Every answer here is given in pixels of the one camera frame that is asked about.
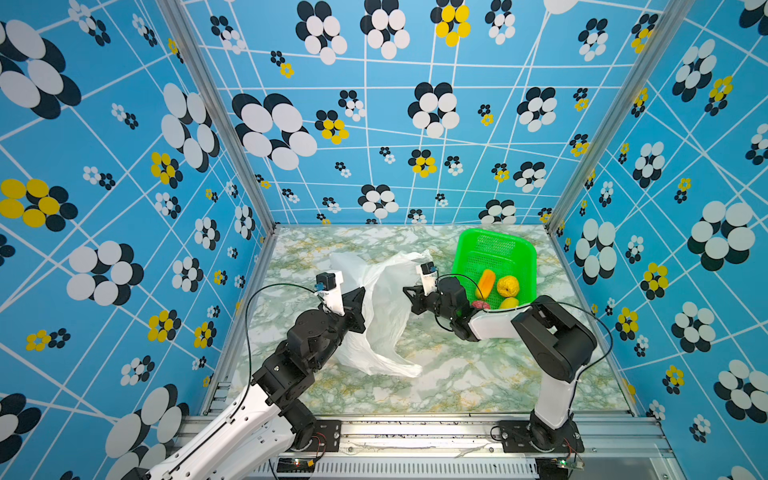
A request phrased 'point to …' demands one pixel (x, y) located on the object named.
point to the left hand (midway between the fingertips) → (366, 290)
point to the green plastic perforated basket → (478, 250)
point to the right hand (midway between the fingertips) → (406, 289)
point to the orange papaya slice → (486, 284)
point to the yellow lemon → (508, 286)
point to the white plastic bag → (389, 283)
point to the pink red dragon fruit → (479, 304)
